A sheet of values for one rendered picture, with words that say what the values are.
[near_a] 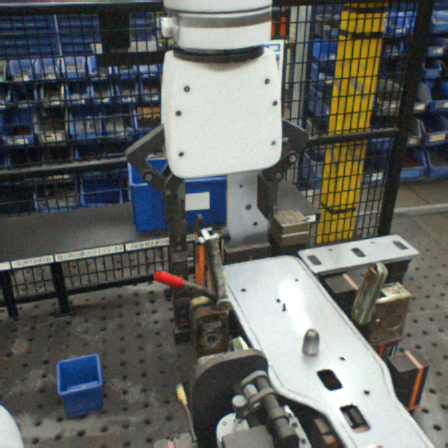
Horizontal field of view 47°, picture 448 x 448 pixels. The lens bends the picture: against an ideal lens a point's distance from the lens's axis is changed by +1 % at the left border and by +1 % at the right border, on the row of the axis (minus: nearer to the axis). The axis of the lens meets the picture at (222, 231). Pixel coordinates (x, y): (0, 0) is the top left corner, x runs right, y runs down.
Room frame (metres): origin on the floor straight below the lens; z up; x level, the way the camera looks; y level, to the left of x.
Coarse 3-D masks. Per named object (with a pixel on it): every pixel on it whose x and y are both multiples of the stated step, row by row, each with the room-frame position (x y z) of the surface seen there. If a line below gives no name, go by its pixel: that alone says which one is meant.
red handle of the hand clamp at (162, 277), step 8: (160, 272) 0.77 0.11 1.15; (160, 280) 0.76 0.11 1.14; (168, 280) 0.76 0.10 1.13; (176, 280) 0.77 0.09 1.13; (184, 280) 0.79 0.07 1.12; (176, 288) 0.77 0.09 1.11; (184, 288) 0.77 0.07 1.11; (192, 288) 0.78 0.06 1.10; (200, 288) 0.79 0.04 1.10; (208, 296) 0.79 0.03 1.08
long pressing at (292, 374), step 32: (288, 256) 1.05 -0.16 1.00; (256, 288) 0.92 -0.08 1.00; (288, 288) 0.92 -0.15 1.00; (320, 288) 0.92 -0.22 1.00; (256, 320) 0.81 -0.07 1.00; (288, 320) 0.81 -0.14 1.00; (320, 320) 0.81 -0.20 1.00; (288, 352) 0.72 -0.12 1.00; (320, 352) 0.72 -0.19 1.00; (352, 352) 0.72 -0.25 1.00; (288, 384) 0.64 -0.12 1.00; (320, 384) 0.64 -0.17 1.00; (352, 384) 0.64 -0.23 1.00; (384, 384) 0.64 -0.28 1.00; (320, 416) 0.58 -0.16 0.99; (384, 416) 0.57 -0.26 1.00
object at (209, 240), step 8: (200, 232) 0.81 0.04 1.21; (208, 232) 0.80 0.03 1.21; (224, 232) 0.80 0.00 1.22; (200, 240) 0.79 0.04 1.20; (208, 240) 0.78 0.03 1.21; (216, 240) 0.78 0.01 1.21; (224, 240) 0.80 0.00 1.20; (208, 248) 0.78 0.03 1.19; (216, 248) 0.78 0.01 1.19; (208, 256) 0.78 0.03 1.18; (216, 256) 0.78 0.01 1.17; (208, 264) 0.79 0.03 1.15; (216, 264) 0.78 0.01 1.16; (216, 272) 0.78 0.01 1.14; (216, 280) 0.78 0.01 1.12; (224, 280) 0.79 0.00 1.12; (216, 288) 0.78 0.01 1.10; (224, 288) 0.79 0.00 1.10; (216, 296) 0.78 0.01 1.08; (224, 296) 0.79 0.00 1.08
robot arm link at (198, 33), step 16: (176, 16) 0.41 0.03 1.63; (192, 16) 0.40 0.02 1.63; (208, 16) 0.39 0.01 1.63; (224, 16) 0.39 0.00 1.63; (240, 16) 0.39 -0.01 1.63; (256, 16) 0.40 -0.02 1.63; (176, 32) 0.41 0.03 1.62; (192, 32) 0.40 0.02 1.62; (208, 32) 0.39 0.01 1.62; (224, 32) 0.39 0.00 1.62; (240, 32) 0.39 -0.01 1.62; (256, 32) 0.40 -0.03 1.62; (192, 48) 0.41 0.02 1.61; (208, 48) 0.39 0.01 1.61; (224, 48) 0.39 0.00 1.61; (240, 48) 0.41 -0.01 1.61
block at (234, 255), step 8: (224, 248) 1.09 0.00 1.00; (232, 248) 1.09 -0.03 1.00; (240, 248) 1.09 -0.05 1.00; (248, 248) 1.09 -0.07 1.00; (256, 248) 1.09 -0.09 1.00; (264, 248) 1.10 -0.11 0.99; (224, 256) 1.09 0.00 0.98; (232, 256) 1.07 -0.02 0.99; (240, 256) 1.08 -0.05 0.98; (248, 256) 1.08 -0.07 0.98; (256, 256) 1.09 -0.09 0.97; (264, 256) 1.10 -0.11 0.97; (224, 264) 1.09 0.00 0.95; (232, 320) 1.08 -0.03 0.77; (232, 328) 1.08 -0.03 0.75; (232, 336) 1.08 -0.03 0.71
